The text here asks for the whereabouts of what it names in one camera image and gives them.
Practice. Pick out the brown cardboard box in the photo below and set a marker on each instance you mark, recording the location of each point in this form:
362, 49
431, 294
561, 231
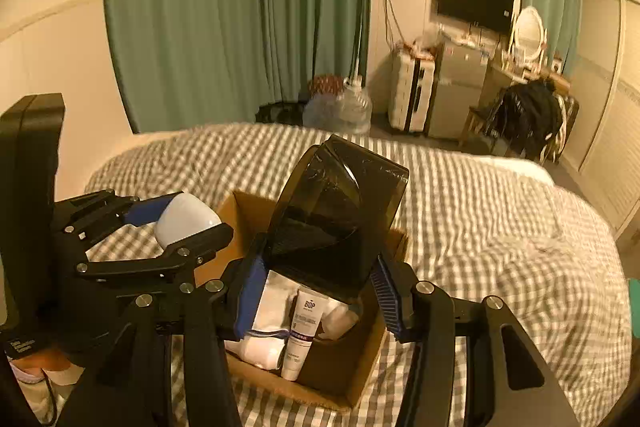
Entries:
340, 372

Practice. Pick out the white cream tube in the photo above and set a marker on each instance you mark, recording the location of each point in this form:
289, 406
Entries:
302, 332

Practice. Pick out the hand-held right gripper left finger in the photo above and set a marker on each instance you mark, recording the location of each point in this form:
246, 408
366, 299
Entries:
247, 302

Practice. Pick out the black jacket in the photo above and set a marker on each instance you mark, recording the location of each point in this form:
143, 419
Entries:
527, 117

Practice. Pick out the black bag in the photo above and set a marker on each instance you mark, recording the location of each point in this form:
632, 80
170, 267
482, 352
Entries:
280, 113

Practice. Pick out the wooden chair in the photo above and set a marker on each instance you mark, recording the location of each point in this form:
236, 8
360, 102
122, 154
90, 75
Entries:
472, 127

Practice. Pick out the brown patterned basket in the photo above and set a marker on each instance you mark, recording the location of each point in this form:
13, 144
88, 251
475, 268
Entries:
325, 84

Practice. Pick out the wooden dressing table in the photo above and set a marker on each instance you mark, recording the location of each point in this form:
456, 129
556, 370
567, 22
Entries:
500, 74

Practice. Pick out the white suitcase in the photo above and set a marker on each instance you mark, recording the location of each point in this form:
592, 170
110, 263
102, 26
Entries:
412, 92

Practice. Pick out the checkered blanket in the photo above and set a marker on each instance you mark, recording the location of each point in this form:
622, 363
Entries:
475, 232

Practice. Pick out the white oval mirror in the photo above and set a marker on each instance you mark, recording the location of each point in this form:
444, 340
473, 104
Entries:
527, 34

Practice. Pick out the clear plastic bag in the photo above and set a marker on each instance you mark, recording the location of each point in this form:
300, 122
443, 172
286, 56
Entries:
432, 39

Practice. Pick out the white louvered wardrobe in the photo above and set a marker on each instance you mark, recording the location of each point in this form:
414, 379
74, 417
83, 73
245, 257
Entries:
610, 117

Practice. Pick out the white rounded object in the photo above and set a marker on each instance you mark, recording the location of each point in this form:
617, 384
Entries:
185, 217

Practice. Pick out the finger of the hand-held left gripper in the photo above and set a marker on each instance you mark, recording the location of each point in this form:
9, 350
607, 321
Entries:
145, 213
200, 244

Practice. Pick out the clear water jug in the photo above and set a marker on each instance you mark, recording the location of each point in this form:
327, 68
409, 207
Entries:
340, 112

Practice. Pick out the wide green curtain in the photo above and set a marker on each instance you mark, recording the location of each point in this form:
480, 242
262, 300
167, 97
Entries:
200, 7

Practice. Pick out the silver small fridge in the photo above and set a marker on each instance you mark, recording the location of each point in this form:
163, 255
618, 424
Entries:
455, 92

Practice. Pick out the dark translucent plastic container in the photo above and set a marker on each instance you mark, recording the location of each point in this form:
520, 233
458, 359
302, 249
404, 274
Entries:
325, 217

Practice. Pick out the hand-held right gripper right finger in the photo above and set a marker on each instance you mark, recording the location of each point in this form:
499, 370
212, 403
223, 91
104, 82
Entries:
387, 297

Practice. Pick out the teal stool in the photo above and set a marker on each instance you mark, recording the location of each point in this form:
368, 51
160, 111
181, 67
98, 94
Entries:
635, 307

